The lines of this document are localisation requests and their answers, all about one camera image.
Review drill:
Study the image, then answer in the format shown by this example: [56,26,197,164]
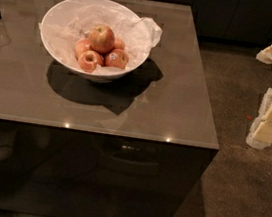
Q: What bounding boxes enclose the white crumpled paper liner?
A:
[32,0,165,84]

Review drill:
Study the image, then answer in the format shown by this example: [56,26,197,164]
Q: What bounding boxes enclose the right red apple with sticker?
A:
[104,48,129,69]

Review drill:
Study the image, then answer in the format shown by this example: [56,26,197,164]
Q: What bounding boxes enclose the white ceramic bowl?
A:
[33,0,161,90]

